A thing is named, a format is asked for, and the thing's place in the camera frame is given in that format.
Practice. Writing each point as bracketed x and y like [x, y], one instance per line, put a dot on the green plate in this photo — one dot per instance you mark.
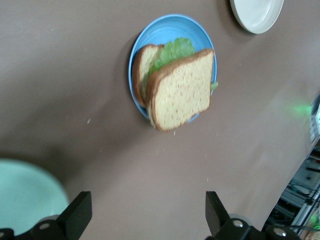
[27, 192]

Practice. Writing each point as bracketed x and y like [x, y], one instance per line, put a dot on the green lettuce leaf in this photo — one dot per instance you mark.
[175, 51]

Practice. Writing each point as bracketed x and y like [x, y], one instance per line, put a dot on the aluminium profile frame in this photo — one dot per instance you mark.
[305, 200]

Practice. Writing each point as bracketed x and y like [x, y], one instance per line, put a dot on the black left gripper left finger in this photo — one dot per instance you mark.
[77, 215]

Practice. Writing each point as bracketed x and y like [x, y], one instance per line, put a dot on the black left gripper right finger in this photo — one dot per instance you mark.
[217, 217]

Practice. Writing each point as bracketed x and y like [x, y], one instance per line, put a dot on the blue plate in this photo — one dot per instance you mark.
[165, 27]

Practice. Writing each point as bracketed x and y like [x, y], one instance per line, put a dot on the beige plate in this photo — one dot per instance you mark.
[257, 15]

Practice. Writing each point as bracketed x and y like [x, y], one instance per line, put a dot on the brown bread slice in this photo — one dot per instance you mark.
[145, 65]
[182, 95]

